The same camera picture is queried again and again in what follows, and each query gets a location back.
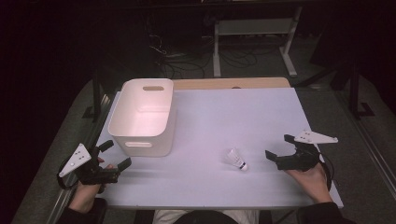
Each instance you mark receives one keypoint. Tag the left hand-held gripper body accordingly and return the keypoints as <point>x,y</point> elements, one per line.
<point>93,175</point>

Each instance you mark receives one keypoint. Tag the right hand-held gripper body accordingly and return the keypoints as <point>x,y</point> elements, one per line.
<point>299,160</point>

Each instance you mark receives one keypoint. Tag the white shuttlecock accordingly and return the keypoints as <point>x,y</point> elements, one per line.
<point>236,159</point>

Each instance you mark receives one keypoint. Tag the white plastic storage bin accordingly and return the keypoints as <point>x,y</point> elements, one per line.
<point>140,124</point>

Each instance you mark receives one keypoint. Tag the person's left hand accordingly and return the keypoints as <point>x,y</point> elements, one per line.
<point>83,196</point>

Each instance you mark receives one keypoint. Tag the person's right hand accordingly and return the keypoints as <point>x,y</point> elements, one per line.
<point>313,183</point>

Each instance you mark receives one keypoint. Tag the black metal stand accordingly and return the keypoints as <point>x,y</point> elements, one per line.
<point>355,93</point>
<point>97,99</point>

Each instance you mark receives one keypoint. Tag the white table cover sheet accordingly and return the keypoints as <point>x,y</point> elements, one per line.
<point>218,124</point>

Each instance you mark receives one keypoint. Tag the person's torso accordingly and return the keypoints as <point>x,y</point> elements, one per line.
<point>205,217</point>

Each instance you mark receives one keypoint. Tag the aluminium floor rail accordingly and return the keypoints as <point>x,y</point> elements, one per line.
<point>77,168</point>
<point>367,146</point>

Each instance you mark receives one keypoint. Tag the white metal table frame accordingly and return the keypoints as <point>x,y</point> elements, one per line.
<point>255,27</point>

